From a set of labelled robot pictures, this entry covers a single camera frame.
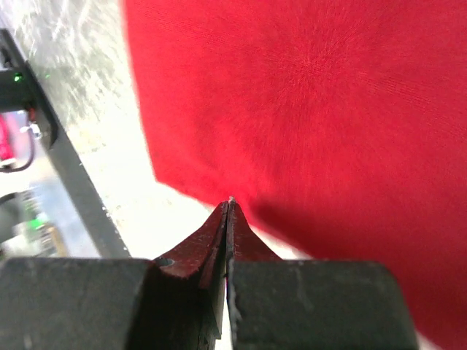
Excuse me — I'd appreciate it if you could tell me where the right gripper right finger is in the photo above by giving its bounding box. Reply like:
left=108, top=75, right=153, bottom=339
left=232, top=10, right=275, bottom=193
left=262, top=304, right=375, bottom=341
left=226, top=201, right=418, bottom=349

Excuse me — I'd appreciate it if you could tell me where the red t shirt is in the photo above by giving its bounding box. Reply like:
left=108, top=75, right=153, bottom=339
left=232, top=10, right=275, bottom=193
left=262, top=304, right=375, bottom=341
left=124, top=1, right=466, bottom=349

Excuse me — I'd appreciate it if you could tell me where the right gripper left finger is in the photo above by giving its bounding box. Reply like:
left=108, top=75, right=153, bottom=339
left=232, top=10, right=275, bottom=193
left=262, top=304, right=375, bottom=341
left=1, top=202, right=228, bottom=349

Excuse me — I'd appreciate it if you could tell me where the black base beam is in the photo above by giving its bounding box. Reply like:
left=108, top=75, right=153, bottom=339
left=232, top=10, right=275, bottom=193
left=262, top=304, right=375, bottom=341
left=1, top=28, right=130, bottom=258

